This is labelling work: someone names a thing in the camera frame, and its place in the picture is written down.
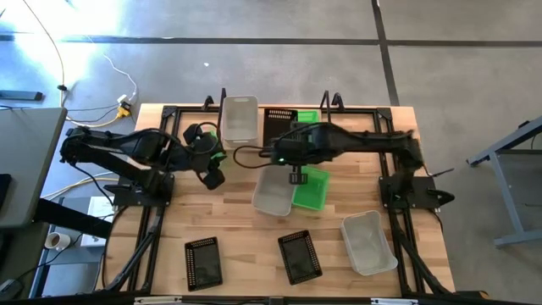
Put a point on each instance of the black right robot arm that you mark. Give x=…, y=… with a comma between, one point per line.
x=364, y=144

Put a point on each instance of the black flat bar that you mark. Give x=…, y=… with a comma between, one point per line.
x=20, y=95

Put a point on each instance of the white plastic storage bin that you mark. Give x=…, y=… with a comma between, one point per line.
x=240, y=123
x=366, y=243
x=273, y=192

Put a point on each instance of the black aluminium rig frame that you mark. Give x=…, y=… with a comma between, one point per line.
x=355, y=111

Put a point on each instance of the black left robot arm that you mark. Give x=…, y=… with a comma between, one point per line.
x=127, y=146

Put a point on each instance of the green slotted plastic basket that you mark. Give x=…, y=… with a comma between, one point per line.
x=308, y=116
x=219, y=156
x=315, y=190

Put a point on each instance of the grey metal table frame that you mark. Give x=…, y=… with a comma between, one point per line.
x=508, y=140

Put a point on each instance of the white power plug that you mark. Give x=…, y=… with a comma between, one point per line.
x=123, y=99

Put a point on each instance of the grey desk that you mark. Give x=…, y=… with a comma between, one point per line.
x=29, y=161

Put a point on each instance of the yellow power plug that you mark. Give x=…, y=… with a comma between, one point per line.
x=123, y=112

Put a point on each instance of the black slotted plastic basket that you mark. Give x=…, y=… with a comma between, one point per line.
x=203, y=264
x=300, y=258
x=277, y=125

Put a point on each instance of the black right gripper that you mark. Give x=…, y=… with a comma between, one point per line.
x=296, y=153

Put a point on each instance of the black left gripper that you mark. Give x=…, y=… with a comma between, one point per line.
x=195, y=160

